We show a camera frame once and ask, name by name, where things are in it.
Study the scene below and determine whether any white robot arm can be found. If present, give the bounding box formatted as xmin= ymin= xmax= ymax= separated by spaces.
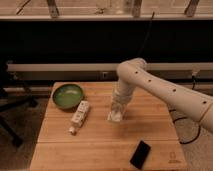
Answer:
xmin=108 ymin=58 xmax=213 ymax=133

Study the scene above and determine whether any green ceramic bowl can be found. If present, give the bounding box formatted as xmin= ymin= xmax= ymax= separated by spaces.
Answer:
xmin=52 ymin=84 xmax=84 ymax=109

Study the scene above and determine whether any white tube bottle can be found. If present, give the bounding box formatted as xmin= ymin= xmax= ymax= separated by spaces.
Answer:
xmin=69 ymin=100 xmax=90 ymax=135

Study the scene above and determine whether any black smartphone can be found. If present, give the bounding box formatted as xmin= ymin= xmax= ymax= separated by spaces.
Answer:
xmin=130 ymin=141 xmax=151 ymax=169

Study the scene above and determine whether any thin black rod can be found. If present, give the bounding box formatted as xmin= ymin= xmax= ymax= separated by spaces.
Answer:
xmin=137 ymin=11 xmax=155 ymax=57

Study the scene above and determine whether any black office chair base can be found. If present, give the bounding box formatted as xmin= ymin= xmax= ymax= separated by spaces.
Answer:
xmin=0 ymin=61 xmax=38 ymax=148

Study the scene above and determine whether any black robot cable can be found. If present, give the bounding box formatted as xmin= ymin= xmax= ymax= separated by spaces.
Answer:
xmin=169 ymin=108 xmax=202 ymax=145

